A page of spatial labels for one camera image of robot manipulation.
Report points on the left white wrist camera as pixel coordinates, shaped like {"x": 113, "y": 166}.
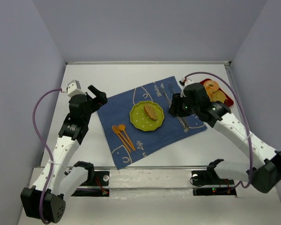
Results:
{"x": 72, "y": 89}

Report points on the brown bread slice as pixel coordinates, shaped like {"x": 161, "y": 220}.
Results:
{"x": 218, "y": 96}

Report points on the orange plastic spoon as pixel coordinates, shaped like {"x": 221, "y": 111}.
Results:
{"x": 122, "y": 128}

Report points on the speckled bread slice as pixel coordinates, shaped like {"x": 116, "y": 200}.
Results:
{"x": 150, "y": 111}

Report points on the green dotted plate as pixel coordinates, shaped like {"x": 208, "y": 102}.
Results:
{"x": 141, "y": 121}

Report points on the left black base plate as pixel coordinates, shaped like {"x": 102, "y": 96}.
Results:
{"x": 98, "y": 187}

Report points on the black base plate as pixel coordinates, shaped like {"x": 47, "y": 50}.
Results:
{"x": 206, "y": 184}
{"x": 98, "y": 187}

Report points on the blue embroidered cloth mat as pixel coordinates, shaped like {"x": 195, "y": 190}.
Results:
{"x": 116, "y": 112}

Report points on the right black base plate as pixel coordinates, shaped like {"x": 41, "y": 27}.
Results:
{"x": 206, "y": 184}

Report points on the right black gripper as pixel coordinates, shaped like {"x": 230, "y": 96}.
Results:
{"x": 176, "y": 106}

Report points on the red tray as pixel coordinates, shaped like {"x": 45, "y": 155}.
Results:
{"x": 229, "y": 102}

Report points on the metal serving tongs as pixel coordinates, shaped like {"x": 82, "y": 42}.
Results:
{"x": 173, "y": 106}

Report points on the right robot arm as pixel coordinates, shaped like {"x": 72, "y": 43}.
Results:
{"x": 263, "y": 171}

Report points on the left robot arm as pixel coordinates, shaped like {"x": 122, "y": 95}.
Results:
{"x": 46, "y": 198}

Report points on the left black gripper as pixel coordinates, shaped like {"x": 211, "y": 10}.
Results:
{"x": 95, "y": 99}

